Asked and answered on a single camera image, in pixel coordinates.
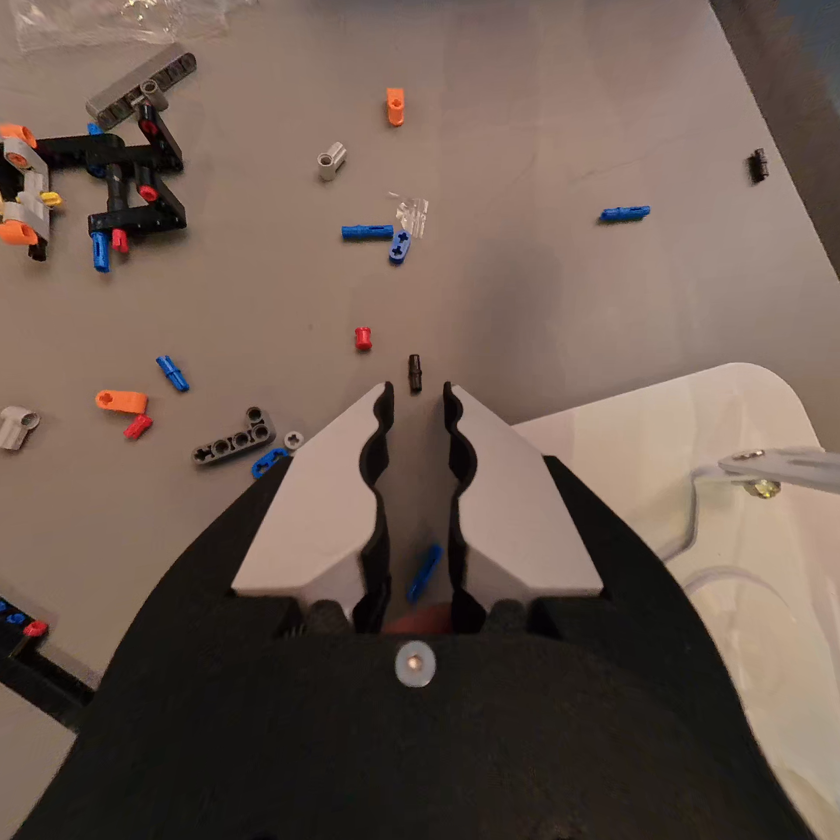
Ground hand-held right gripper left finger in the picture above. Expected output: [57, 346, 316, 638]
[231, 382, 396, 634]

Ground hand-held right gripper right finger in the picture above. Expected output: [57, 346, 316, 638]
[443, 382, 605, 632]

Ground black beam assembly blue pins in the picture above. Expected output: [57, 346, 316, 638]
[0, 594, 99, 732]

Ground light grey lego panel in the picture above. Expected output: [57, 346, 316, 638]
[85, 42, 198, 131]

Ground dark grey angled lego beam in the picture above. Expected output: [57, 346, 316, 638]
[192, 407, 277, 468]

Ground pale grey lego connector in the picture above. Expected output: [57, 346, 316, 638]
[0, 406, 42, 452]

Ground multicoloured lego chassis assembly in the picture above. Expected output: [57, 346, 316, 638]
[0, 104, 188, 273]

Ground white book stand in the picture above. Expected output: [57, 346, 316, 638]
[512, 363, 840, 840]

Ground small clear plastic wrapper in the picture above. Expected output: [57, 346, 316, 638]
[387, 190, 429, 237]

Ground clear zip bag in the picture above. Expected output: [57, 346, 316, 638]
[13, 0, 260, 52]

